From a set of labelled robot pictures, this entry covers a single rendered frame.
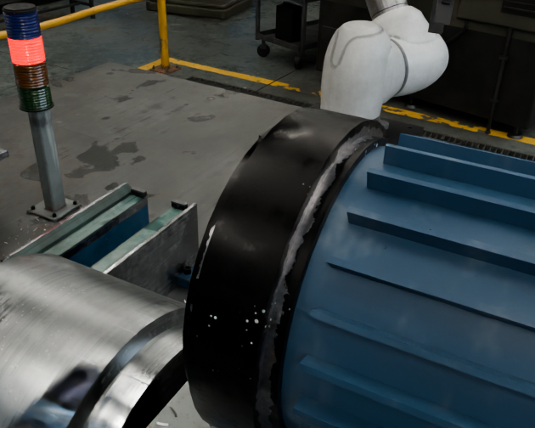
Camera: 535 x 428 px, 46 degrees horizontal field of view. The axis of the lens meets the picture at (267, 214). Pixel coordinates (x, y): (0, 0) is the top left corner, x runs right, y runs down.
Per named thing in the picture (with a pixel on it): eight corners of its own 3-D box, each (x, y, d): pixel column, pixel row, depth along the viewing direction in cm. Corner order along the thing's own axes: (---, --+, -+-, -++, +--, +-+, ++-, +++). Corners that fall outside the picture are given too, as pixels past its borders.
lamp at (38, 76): (32, 91, 115) (28, 67, 113) (8, 85, 118) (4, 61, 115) (56, 81, 120) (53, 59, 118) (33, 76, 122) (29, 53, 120)
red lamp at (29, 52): (28, 67, 113) (24, 42, 111) (4, 61, 115) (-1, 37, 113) (53, 59, 118) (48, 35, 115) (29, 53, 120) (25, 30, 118)
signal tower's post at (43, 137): (54, 222, 128) (18, 14, 107) (26, 211, 131) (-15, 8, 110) (81, 205, 134) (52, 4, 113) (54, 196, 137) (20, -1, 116)
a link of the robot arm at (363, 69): (306, 107, 161) (312, 19, 150) (355, 95, 171) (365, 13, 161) (350, 126, 150) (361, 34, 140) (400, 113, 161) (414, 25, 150)
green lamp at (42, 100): (36, 114, 118) (32, 91, 115) (13, 108, 120) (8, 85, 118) (59, 104, 122) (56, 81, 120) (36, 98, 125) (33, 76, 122)
